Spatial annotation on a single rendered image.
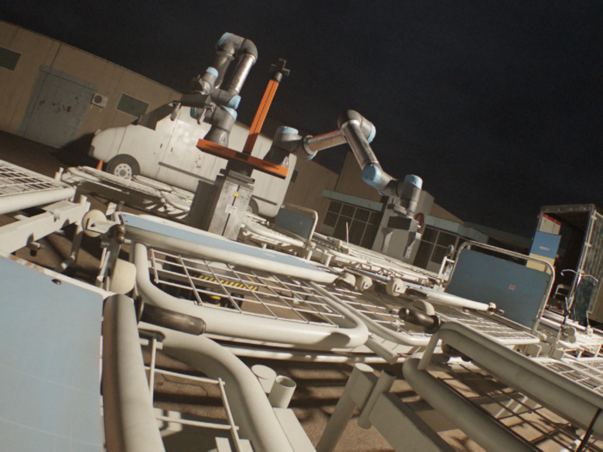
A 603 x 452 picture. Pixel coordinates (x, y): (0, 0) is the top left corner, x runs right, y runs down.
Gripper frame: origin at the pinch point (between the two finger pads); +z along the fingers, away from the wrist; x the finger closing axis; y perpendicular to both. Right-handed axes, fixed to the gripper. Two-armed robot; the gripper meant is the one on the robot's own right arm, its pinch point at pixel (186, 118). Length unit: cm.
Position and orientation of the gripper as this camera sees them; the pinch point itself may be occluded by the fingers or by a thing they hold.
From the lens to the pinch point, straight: 147.5
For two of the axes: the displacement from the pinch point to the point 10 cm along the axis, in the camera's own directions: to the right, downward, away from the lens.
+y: -0.6, 3.8, 9.2
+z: -2.0, 9.0, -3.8
